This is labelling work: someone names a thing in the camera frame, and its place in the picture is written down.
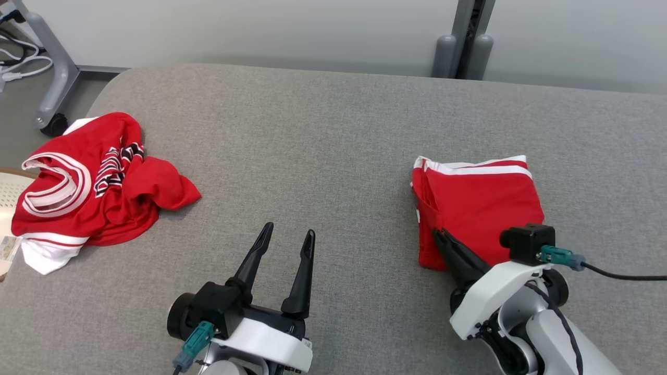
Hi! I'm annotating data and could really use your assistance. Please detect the black caster wheel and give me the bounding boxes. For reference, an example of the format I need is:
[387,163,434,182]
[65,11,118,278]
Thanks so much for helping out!
[40,113,69,138]

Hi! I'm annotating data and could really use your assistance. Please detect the grey partition frame leg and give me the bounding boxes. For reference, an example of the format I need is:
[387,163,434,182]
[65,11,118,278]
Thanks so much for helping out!
[11,0,80,131]

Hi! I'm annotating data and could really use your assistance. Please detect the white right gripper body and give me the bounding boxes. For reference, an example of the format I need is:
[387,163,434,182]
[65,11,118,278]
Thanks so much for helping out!
[449,262,553,340]

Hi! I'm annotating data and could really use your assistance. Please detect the white partition panel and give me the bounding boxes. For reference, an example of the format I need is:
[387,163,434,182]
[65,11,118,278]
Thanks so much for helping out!
[23,0,460,77]
[484,0,667,95]

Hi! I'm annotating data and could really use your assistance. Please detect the white laundry basket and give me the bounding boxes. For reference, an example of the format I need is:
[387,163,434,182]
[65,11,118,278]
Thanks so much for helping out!
[0,167,39,240]

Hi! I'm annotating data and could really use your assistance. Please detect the white floor cable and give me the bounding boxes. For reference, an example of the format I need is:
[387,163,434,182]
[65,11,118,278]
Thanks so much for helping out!
[0,34,55,83]

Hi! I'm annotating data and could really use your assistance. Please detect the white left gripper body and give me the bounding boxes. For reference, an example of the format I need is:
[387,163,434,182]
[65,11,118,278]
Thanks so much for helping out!
[211,304,314,373]

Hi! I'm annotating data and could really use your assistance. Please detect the red shorts with white stripes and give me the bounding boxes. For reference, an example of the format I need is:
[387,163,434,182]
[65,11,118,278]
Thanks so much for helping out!
[411,155,546,272]

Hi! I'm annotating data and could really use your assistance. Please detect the black floor cable bundle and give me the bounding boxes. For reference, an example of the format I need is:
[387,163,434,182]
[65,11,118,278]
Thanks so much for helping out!
[0,9,28,59]

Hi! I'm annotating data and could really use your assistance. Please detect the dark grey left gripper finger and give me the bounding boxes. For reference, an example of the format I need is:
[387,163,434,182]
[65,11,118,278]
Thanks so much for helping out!
[281,229,316,320]
[227,222,275,306]

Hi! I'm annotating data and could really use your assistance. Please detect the red jersey with white trim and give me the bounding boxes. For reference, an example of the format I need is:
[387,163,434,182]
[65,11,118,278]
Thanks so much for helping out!
[10,112,202,276]

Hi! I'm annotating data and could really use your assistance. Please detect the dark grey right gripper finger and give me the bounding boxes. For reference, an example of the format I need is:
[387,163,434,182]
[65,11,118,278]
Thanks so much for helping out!
[433,231,473,292]
[435,228,492,277]

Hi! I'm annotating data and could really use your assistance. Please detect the printed paper card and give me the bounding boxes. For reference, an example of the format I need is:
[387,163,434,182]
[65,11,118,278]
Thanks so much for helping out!
[0,235,22,282]

